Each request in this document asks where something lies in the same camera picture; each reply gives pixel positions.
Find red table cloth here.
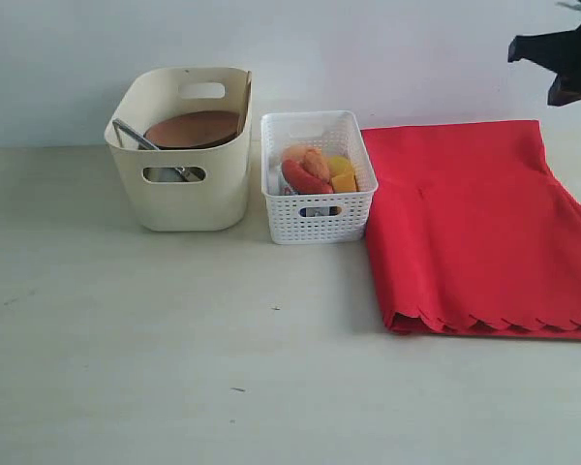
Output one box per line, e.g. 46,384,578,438
363,120,581,340

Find yellow lemon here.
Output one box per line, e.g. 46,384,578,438
326,155,353,177

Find yellow orange cheese block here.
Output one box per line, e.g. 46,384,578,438
330,170,358,194

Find orange fried food piece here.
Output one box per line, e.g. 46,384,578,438
301,147,330,183

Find orange carrot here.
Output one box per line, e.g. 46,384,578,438
282,159,334,195

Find brown egg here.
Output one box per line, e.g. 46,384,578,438
282,144,308,163

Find blue white milk carton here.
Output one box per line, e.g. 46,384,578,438
268,163,297,196

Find wooden chopstick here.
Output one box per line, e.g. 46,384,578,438
236,71,252,136

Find brown wooden plate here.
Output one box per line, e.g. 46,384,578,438
144,110,239,150

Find pale green ceramic bowl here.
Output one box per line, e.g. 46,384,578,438
143,167,186,183

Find silver table knife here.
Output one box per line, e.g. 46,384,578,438
112,118,205,183

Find white woven plastic basket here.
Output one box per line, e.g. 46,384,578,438
260,110,378,245

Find cream plastic tub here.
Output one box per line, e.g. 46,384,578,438
104,67,252,232

